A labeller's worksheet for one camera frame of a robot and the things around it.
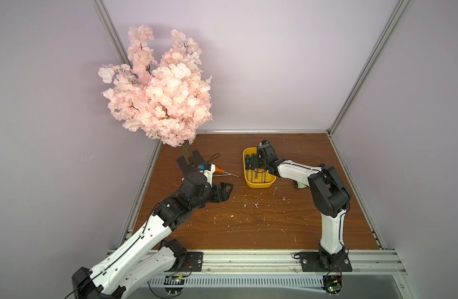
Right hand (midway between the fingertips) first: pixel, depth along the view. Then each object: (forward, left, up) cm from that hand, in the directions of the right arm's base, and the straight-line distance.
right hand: (256, 155), depth 99 cm
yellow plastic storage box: (-11, 0, -6) cm, 12 cm away
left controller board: (-56, +34, -9) cm, 66 cm away
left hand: (-27, +12, +15) cm, 33 cm away
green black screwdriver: (0, +4, -6) cm, 7 cm away
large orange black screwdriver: (-6, +20, -6) cm, 22 cm away
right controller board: (-55, -28, -9) cm, 62 cm away
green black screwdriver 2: (+1, +2, -5) cm, 5 cm away
